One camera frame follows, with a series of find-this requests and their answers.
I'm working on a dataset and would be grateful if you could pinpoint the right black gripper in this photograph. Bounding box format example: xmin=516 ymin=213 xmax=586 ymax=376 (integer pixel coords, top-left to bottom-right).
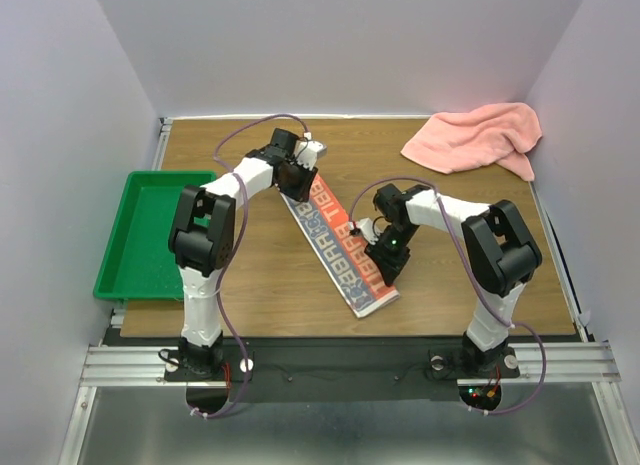
xmin=364 ymin=223 xmax=418 ymax=286

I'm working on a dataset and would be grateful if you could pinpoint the rabbit print towel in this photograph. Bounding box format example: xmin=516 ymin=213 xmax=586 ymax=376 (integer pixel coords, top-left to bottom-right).
xmin=283 ymin=176 xmax=399 ymax=319

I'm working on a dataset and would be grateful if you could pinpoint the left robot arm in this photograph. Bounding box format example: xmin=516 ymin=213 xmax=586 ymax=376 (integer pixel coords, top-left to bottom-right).
xmin=168 ymin=128 xmax=327 ymax=379

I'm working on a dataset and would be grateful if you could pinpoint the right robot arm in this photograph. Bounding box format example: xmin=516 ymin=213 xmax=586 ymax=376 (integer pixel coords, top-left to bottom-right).
xmin=349 ymin=184 xmax=542 ymax=375

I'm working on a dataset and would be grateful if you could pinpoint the pink towel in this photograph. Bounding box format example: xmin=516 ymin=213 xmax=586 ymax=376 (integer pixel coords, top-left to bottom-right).
xmin=401 ymin=102 xmax=542 ymax=182

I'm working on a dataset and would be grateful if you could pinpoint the green plastic tray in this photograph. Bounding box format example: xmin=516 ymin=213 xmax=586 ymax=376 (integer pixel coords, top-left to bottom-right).
xmin=93 ymin=171 xmax=216 ymax=301

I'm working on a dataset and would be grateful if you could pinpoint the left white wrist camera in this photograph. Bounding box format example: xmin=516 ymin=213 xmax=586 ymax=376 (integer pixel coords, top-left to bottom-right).
xmin=295 ymin=132 xmax=327 ymax=170

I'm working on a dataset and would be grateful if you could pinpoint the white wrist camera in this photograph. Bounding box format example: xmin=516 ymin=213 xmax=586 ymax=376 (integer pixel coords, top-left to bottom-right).
xmin=295 ymin=132 xmax=327 ymax=170
xmin=348 ymin=218 xmax=382 ymax=244

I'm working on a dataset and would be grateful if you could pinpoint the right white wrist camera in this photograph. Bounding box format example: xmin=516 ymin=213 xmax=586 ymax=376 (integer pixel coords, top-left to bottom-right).
xmin=348 ymin=218 xmax=382 ymax=244

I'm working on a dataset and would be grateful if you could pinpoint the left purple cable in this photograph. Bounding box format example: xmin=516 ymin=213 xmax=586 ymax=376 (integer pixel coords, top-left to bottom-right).
xmin=188 ymin=113 xmax=314 ymax=420

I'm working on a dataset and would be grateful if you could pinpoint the purple cable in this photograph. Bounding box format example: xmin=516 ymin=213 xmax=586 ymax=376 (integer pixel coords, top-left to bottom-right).
xmin=348 ymin=179 xmax=547 ymax=417
xmin=188 ymin=113 xmax=314 ymax=420

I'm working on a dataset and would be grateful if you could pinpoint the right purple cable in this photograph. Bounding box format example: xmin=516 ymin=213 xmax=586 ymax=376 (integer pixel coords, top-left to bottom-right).
xmin=348 ymin=179 xmax=547 ymax=417

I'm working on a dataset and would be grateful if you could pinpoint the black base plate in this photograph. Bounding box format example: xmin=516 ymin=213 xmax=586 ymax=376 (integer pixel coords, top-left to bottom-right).
xmin=158 ymin=337 xmax=520 ymax=411

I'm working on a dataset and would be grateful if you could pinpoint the aluminium frame rail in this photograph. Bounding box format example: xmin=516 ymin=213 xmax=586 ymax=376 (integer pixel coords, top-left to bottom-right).
xmin=58 ymin=117 xmax=624 ymax=465

